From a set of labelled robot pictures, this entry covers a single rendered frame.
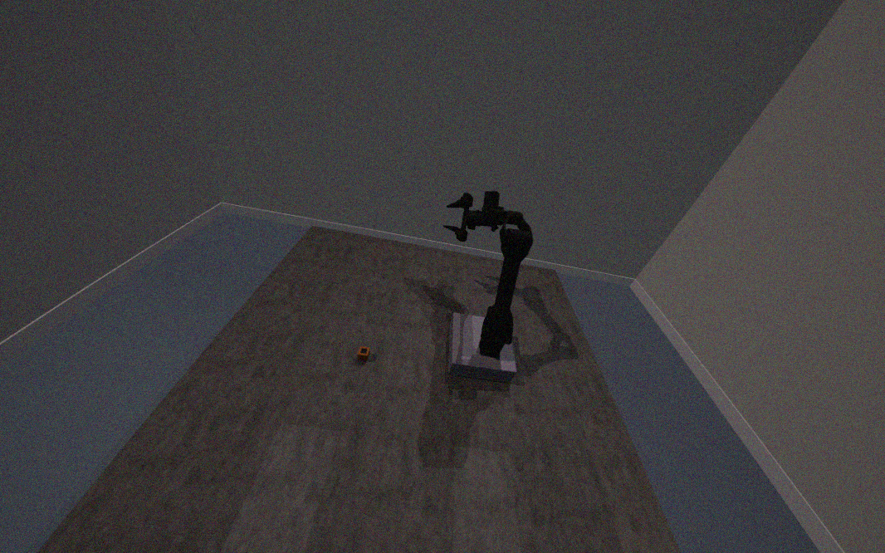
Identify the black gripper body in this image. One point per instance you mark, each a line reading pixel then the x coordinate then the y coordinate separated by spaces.
pixel 470 217

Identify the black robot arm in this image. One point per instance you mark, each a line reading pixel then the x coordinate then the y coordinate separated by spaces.
pixel 497 329

